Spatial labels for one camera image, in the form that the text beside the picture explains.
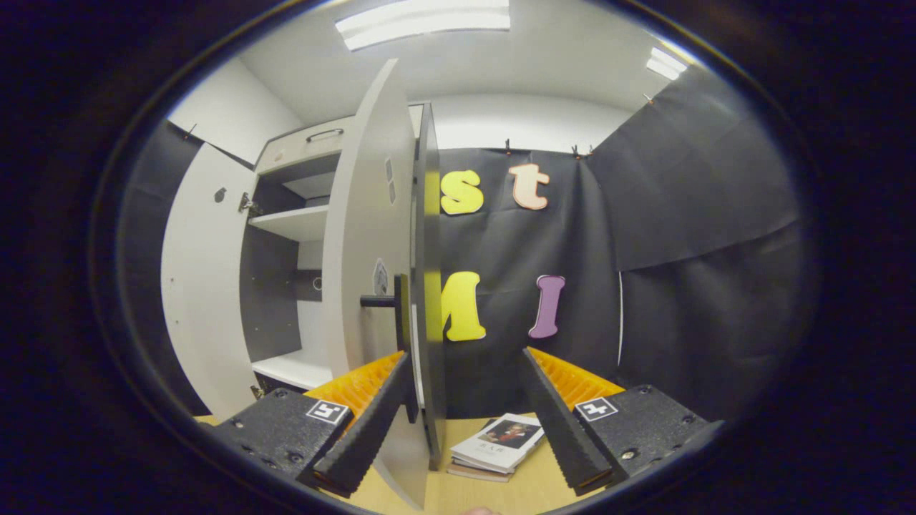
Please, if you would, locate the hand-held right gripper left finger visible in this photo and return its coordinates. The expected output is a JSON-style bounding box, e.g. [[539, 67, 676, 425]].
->
[[213, 350, 414, 499]]

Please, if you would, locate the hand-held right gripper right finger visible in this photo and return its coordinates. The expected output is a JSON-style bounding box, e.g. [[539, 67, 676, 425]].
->
[[520, 347, 725, 497]]

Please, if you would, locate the grey cabinet door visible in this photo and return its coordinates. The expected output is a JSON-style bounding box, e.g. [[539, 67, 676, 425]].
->
[[161, 142, 262, 419], [322, 59, 430, 510]]

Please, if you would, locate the grey cabinet shelf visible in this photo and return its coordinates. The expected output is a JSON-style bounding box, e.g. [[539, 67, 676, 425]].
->
[[248, 206, 330, 242], [252, 350, 333, 391]]

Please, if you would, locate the grey cabinet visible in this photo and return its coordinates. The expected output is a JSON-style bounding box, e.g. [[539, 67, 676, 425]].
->
[[240, 104, 448, 469]]

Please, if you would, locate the grey cabinet drawer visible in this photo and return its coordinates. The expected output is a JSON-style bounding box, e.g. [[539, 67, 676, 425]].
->
[[254, 106, 424, 176]]

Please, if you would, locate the white portrait cover book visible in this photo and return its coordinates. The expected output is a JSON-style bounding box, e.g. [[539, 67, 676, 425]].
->
[[451, 413, 545, 474]]

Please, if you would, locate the brown book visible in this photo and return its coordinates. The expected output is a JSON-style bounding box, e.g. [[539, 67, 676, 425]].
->
[[447, 463, 512, 484]]

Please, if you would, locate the black backdrop cloth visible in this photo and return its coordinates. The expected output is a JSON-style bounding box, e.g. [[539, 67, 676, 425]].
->
[[114, 64, 806, 423]]

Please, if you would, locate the ceiling light panel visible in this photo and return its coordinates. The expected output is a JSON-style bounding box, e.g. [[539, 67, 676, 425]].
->
[[335, 0, 511, 51], [646, 46, 688, 81]]

